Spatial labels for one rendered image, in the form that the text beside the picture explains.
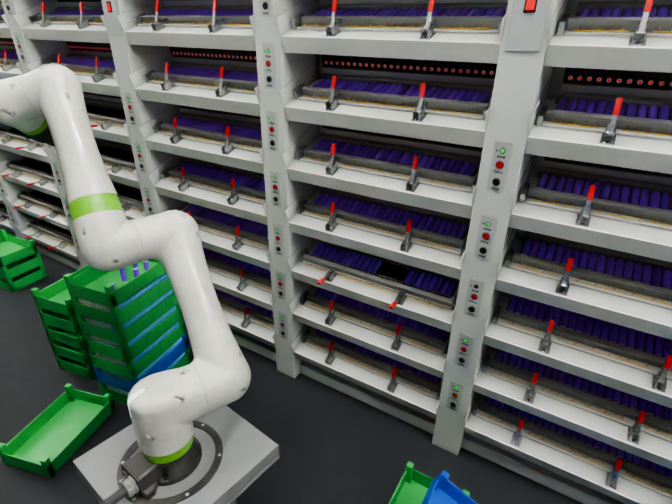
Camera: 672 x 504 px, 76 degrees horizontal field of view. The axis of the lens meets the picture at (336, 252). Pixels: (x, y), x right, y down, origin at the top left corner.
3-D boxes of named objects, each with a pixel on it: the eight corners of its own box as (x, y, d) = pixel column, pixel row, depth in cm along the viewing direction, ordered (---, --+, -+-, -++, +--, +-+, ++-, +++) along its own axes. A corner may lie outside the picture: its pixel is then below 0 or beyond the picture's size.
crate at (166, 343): (133, 380, 159) (129, 363, 155) (92, 365, 165) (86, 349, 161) (186, 332, 183) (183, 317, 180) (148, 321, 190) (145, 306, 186)
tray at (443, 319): (451, 333, 133) (452, 314, 127) (292, 278, 161) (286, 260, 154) (472, 287, 145) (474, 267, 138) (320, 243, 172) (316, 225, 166)
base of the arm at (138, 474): (115, 536, 93) (109, 518, 91) (83, 496, 101) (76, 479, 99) (214, 455, 112) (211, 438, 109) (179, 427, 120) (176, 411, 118)
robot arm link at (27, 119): (-35, 79, 105) (-28, 118, 103) (14, 62, 105) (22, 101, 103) (11, 108, 119) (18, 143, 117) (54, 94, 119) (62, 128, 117)
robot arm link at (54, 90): (56, 205, 103) (84, 211, 114) (102, 189, 103) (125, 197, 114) (12, 64, 104) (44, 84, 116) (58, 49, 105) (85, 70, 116)
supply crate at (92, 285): (113, 308, 144) (108, 288, 140) (69, 295, 150) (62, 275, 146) (174, 267, 168) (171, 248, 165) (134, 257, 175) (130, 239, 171)
